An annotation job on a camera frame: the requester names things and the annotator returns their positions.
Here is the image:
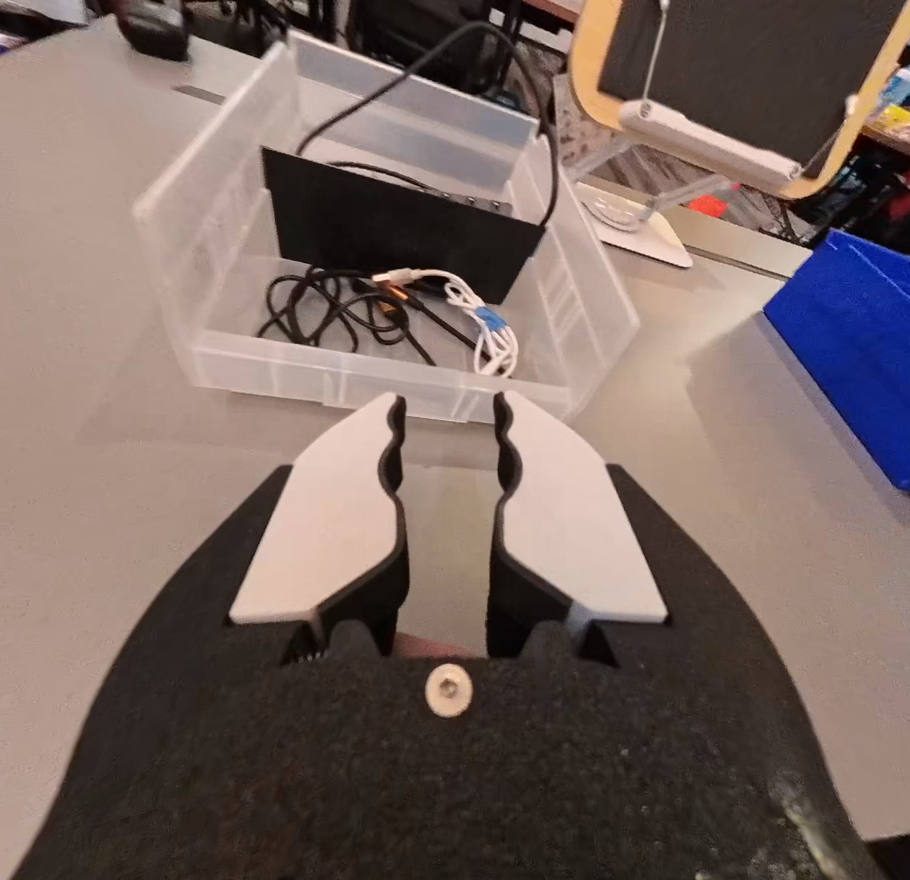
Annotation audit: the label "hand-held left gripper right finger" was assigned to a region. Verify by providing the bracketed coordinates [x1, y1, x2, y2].
[485, 389, 671, 658]

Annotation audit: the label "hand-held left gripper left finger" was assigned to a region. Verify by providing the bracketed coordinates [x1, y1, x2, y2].
[227, 391, 411, 658]

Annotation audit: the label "thin black cable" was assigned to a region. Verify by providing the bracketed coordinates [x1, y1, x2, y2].
[256, 267, 438, 369]

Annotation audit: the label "white cable blue tie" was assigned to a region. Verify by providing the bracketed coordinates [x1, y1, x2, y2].
[371, 267, 521, 377]

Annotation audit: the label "black cable gold connectors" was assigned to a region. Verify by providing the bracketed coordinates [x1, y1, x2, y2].
[355, 272, 479, 351]

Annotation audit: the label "blue plastic bin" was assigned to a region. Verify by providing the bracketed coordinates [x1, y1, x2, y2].
[764, 229, 910, 491]

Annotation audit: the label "grey USB hub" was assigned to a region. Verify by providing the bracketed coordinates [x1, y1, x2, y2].
[412, 183, 516, 218]

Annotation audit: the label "clear plastic bin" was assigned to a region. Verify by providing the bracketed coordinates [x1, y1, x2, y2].
[131, 30, 641, 426]

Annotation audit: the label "grey desk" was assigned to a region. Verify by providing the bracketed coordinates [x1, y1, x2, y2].
[0, 16, 910, 845]

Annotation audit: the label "black bin divider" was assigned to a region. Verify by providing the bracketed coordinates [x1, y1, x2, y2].
[261, 146, 547, 305]

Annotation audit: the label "black flat panel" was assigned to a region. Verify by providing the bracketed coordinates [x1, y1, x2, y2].
[597, 0, 910, 177]

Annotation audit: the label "black office chair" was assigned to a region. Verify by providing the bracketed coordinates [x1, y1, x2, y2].
[348, 0, 499, 92]

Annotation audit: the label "black rounded device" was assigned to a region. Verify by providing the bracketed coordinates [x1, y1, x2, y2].
[117, 1, 193, 63]

